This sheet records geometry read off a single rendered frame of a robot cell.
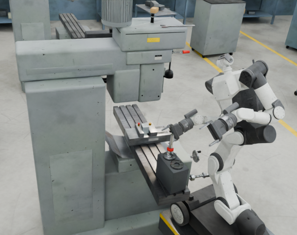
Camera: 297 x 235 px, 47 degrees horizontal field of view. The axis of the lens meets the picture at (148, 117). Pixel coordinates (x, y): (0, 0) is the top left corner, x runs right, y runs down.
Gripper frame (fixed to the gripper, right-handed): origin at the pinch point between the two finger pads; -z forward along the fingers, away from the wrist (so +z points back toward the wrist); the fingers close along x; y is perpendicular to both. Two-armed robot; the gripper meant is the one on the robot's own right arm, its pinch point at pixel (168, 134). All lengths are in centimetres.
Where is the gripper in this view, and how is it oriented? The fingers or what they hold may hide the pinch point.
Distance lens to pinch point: 243.2
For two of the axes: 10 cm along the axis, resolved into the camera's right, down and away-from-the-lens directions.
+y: 2.9, 0.8, -9.5
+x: -4.4, -8.7, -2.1
